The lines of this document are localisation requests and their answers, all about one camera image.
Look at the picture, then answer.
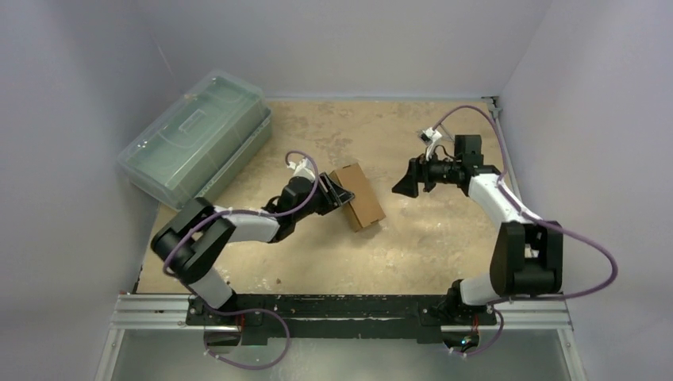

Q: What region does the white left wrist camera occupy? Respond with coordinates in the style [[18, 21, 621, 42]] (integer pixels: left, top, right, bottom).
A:
[[287, 158, 316, 182]]

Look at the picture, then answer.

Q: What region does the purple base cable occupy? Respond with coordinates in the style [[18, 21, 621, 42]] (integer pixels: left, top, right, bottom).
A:
[[202, 306, 292, 370]]

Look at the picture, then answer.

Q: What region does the clear plastic storage box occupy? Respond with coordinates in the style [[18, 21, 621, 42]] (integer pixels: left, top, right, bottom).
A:
[[117, 71, 271, 210]]

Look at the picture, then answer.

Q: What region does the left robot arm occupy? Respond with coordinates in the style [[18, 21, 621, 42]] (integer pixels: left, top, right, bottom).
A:
[[150, 172, 355, 325]]

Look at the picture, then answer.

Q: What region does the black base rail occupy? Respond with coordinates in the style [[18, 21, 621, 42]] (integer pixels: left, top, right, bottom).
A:
[[187, 294, 497, 346]]

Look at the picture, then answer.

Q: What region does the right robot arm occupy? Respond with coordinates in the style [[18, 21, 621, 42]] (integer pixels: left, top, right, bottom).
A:
[[392, 129, 563, 323]]

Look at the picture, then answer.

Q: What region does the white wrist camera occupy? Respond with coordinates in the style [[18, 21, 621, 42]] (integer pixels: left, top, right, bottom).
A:
[[418, 127, 443, 161], [287, 158, 316, 182]]

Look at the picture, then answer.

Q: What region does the aluminium frame rail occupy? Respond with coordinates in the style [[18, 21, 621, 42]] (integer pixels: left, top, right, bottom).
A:
[[94, 294, 243, 380]]

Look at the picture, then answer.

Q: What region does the brown cardboard box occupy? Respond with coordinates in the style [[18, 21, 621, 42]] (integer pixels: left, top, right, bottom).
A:
[[329, 163, 386, 232]]

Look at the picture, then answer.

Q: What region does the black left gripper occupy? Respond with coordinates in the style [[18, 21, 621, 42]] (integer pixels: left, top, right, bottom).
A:
[[293, 172, 352, 222]]

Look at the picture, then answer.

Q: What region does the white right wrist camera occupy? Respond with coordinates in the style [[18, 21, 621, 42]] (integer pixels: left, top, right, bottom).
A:
[[418, 127, 443, 161]]

